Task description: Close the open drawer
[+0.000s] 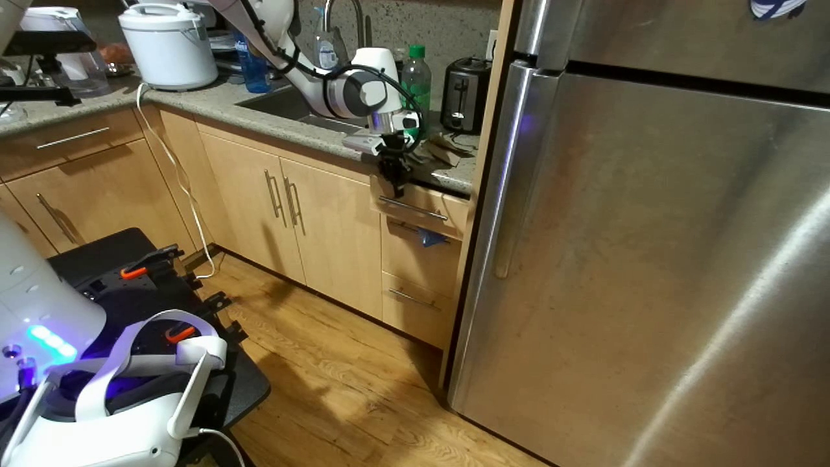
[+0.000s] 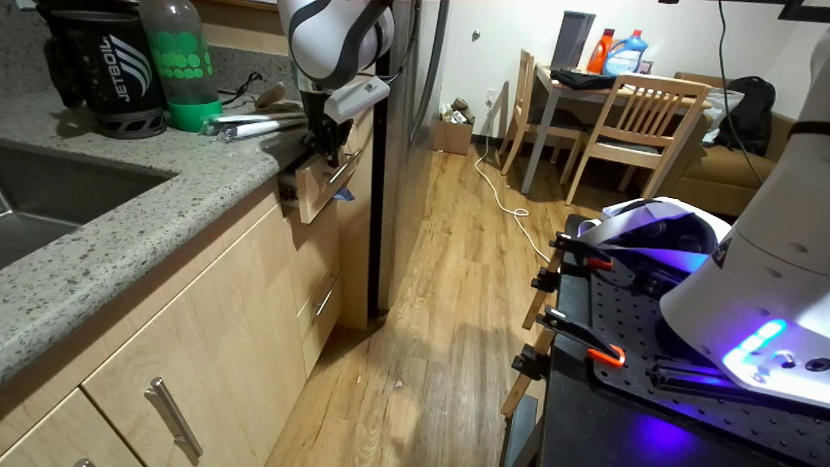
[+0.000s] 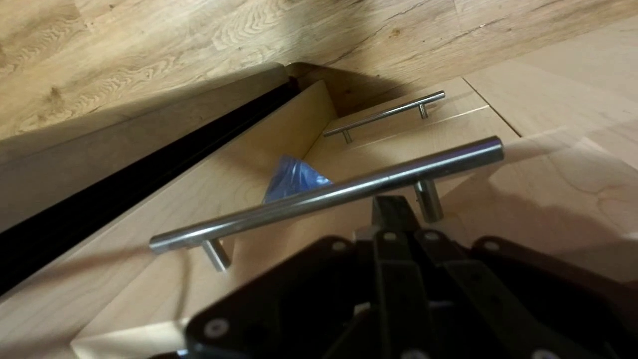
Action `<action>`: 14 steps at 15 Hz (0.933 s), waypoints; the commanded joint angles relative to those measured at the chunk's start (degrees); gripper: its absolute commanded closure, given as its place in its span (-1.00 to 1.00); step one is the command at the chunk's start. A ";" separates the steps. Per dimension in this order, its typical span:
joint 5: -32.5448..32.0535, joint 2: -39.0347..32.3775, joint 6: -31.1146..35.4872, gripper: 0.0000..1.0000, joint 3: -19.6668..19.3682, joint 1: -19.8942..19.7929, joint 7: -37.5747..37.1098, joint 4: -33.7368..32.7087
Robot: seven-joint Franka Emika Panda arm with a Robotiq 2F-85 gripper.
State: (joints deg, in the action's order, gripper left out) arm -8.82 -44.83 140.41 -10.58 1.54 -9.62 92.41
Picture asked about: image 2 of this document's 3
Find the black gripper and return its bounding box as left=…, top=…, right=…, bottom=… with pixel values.
left=297, top=86, right=354, bottom=175

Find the wooden drawer with metal handle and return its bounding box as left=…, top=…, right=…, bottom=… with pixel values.
left=279, top=111, right=377, bottom=228

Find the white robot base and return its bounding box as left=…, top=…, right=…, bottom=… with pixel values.
left=656, top=24, right=830, bottom=409

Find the short wooden drawer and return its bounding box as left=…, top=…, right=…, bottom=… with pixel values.
left=297, top=274, right=346, bottom=380

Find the stainless steel refrigerator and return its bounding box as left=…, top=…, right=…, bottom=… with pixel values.
left=367, top=0, right=453, bottom=321

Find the silver utensil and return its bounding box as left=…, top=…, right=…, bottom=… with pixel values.
left=206, top=106, right=306, bottom=146

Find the cardboard box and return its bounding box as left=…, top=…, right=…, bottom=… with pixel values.
left=432, top=115, right=478, bottom=158

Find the green soda bottle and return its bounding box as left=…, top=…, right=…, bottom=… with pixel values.
left=137, top=0, right=227, bottom=136

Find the wooden cabinet door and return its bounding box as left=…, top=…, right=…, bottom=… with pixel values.
left=0, top=387, right=146, bottom=467
left=82, top=203, right=306, bottom=467

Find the plain wooden chair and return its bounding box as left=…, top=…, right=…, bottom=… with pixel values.
left=502, top=46, right=584, bottom=176

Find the black camping stove cup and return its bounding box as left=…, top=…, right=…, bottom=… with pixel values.
left=36, top=0, right=170, bottom=141

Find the wooden dining table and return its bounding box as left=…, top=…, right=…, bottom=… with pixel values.
left=516, top=62, right=721, bottom=197

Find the black clamp with orange tip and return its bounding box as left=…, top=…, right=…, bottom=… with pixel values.
left=510, top=307, right=632, bottom=383
left=529, top=232, right=619, bottom=293

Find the dark laptop screen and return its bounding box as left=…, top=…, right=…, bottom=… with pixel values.
left=551, top=9, right=599, bottom=73

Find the steel kitchen sink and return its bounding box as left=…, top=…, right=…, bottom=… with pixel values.
left=0, top=141, right=179, bottom=269

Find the orange detergent bottle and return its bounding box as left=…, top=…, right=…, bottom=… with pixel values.
left=586, top=27, right=619, bottom=76

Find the blue water jug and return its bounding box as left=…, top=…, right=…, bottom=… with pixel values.
left=606, top=29, right=651, bottom=77

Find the wooden slat back chair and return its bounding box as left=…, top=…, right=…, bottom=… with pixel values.
left=565, top=73, right=713, bottom=206

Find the white VR headset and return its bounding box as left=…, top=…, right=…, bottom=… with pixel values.
left=573, top=194, right=735, bottom=280

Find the tan sofa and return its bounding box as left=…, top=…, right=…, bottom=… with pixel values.
left=664, top=73, right=800, bottom=217

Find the black bag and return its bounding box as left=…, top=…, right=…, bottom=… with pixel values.
left=713, top=76, right=778, bottom=158

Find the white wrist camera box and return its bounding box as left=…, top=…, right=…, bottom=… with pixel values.
left=322, top=76, right=395, bottom=124

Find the brown handled utensil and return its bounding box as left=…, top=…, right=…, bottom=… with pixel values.
left=231, top=80, right=294, bottom=115

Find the white floor cable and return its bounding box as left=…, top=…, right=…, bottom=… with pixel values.
left=471, top=80, right=556, bottom=261

